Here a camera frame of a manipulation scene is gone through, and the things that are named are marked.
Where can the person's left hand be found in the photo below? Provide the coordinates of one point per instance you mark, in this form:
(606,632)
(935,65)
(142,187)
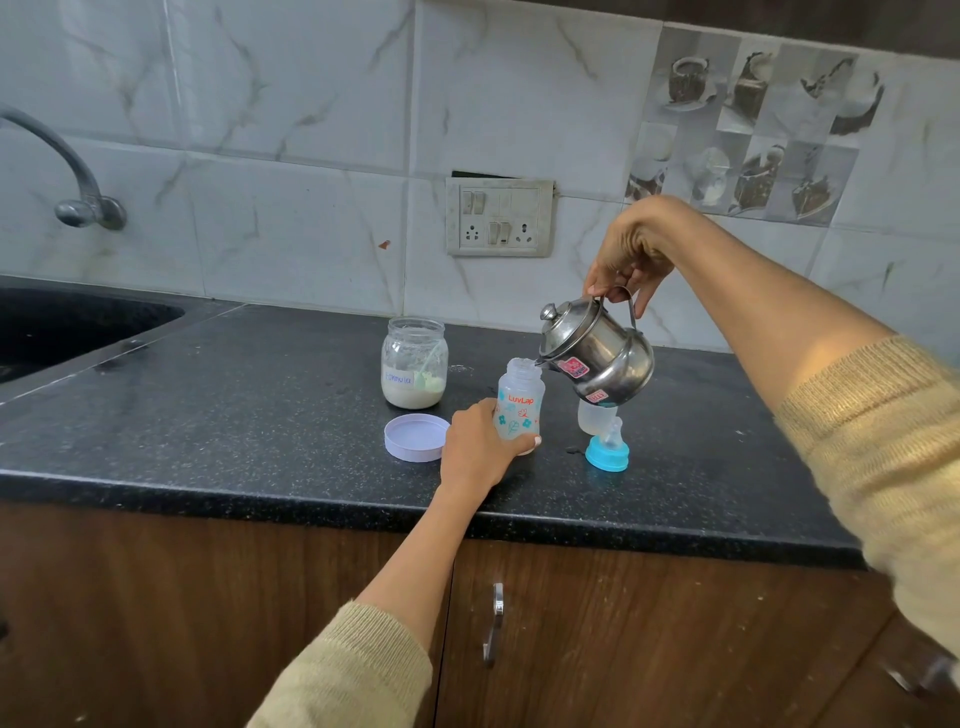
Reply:
(472,454)

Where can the person's right hand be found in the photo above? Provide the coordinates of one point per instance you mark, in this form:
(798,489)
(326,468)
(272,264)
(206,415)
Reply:
(634,247)

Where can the lavender plastic jar lid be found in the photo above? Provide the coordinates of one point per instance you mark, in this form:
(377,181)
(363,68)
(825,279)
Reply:
(416,437)

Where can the clear printed baby bottle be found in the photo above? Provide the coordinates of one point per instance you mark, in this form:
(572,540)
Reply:
(520,394)

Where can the green plastic scoop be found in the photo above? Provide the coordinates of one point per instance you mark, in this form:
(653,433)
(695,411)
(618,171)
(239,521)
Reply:
(429,381)

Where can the glass jar with white powder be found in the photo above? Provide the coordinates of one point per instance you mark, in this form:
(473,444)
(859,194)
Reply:
(414,390)

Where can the small steel kettle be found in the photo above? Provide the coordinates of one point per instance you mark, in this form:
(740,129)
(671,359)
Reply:
(607,352)

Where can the clear bottle dome cap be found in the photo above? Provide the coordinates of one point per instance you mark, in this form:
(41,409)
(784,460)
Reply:
(592,416)

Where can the blue collar with nipple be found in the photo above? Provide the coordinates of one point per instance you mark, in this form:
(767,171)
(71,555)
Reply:
(606,455)

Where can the person's right forearm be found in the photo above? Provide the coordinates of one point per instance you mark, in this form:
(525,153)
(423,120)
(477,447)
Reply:
(817,352)

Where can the person's left forearm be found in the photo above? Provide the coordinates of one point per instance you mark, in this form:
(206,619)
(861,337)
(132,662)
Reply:
(412,581)

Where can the dark overhead cabinet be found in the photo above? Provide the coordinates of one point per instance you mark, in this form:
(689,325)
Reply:
(750,19)

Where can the brown wooden cabinet door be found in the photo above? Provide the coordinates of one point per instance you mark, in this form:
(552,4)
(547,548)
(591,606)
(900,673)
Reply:
(172,622)
(660,645)
(862,705)

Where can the black kitchen sink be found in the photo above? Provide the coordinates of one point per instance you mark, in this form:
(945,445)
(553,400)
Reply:
(75,330)

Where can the white switch socket board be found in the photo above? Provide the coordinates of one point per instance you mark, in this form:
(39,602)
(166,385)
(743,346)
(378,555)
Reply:
(499,217)

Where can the curved steel wall tap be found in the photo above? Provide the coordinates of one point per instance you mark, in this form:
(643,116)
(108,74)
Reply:
(86,206)

